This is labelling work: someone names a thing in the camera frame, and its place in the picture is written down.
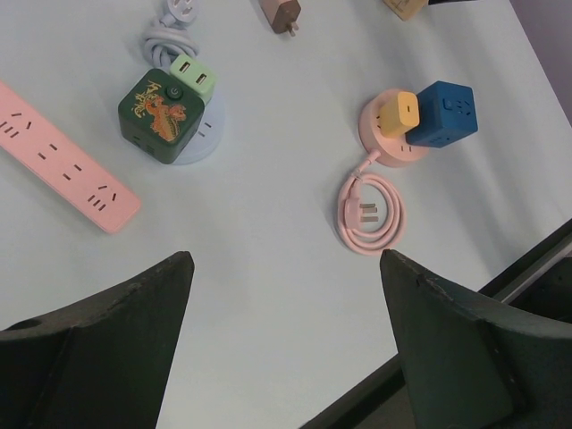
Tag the dark green cube socket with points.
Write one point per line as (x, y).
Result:
(160, 116)

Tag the light green USB charger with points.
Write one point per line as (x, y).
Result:
(195, 75)

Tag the pink round socket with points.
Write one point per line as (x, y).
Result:
(393, 152)

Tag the light blue round socket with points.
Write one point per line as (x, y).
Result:
(209, 133)

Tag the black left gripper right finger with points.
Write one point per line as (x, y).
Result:
(470, 361)

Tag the brown plug adapter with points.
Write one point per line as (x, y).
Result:
(282, 15)

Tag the pink power strip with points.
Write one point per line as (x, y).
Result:
(38, 145)

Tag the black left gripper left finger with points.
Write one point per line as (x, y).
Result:
(101, 362)

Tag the yellow plug adapter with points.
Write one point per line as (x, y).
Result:
(398, 113)

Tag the blue cube socket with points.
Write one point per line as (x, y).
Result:
(447, 114)

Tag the beige cube socket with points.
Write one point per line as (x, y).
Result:
(406, 9)

